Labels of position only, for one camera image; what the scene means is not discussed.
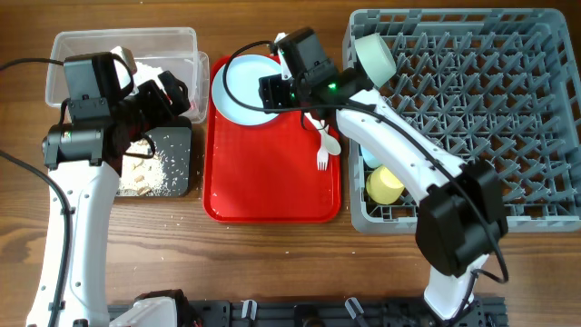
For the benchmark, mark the light blue plate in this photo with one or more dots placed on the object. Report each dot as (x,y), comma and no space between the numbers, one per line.
(243,81)

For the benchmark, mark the red snack wrapper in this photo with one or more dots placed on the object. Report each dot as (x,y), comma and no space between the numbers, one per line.
(193,106)

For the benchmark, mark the white plastic spoon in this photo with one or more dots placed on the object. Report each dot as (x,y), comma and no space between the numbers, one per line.
(329,143)

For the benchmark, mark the red serving tray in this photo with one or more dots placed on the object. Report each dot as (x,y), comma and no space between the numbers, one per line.
(267,173)

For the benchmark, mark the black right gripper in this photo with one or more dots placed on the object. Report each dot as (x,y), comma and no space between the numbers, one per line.
(272,91)

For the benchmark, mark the light blue small bowl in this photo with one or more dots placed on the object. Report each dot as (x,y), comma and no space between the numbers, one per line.
(369,159)

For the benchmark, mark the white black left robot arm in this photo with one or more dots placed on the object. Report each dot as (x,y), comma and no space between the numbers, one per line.
(104,113)

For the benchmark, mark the black waste tray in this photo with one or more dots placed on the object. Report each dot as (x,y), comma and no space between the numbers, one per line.
(174,156)

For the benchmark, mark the grey dishwasher rack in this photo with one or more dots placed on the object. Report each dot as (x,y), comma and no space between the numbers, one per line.
(501,85)

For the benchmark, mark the yellow cup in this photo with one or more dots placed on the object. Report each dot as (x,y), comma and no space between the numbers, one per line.
(383,186)

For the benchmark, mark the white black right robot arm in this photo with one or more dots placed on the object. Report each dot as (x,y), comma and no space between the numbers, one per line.
(461,211)

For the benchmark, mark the white tissue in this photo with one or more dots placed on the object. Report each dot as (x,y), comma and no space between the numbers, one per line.
(146,72)

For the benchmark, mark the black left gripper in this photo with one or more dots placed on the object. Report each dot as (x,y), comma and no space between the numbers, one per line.
(163,111)

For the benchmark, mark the green bowl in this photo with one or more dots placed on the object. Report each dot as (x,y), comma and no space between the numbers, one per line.
(376,59)

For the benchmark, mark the clear plastic waste bin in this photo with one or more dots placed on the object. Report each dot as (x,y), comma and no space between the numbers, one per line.
(173,49)

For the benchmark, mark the rice and nutshell leftovers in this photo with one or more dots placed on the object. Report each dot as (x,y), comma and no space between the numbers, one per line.
(150,170)

